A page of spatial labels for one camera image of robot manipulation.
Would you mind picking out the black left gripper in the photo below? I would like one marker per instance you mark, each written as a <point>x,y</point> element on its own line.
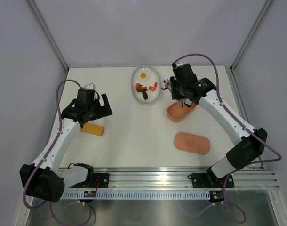
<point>104,110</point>

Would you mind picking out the right side aluminium rail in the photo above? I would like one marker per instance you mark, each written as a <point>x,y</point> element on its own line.
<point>238,94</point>

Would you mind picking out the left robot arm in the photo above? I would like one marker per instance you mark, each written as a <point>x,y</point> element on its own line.
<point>42,179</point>

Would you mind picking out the pink lunch box lid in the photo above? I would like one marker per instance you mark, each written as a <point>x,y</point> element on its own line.
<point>192,143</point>

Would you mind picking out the orange shrimp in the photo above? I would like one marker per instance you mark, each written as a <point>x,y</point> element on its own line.
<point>154,87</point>

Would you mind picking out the fried egg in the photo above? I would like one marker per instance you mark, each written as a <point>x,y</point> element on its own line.
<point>143,77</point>

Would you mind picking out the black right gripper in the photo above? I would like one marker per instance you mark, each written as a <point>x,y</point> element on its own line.
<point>175,95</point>

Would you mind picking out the right aluminium frame post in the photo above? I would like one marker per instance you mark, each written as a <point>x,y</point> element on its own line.
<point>252,32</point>

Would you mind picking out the white slotted cable duct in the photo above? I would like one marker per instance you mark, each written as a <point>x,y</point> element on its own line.
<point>142,195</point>

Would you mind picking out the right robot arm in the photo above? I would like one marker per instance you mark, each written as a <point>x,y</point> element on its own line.
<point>248,141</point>

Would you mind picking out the white oval plate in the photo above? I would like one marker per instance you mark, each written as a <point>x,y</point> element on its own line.
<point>146,85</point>

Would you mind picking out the aluminium rail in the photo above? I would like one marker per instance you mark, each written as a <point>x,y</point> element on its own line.
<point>238,94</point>
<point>176,178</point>

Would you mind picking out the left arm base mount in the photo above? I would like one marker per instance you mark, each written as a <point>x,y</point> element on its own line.
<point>99,180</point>

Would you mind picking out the dark brown food piece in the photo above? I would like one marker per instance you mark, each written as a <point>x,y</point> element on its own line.
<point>145,95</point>

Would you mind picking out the yellow rectangular block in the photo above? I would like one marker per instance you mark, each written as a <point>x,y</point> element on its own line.
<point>93,129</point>

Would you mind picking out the aluminium front rail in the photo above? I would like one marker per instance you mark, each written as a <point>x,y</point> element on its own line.
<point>176,178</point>

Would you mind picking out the aluminium frame post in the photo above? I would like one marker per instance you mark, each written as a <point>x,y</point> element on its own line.
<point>47,33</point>
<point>252,32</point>

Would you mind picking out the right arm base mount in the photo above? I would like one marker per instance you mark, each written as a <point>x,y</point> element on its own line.
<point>203,180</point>

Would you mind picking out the left aluminium frame post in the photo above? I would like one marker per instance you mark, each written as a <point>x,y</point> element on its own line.
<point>47,33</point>

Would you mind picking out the brown orange food piece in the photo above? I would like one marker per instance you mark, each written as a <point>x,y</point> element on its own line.
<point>140,88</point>

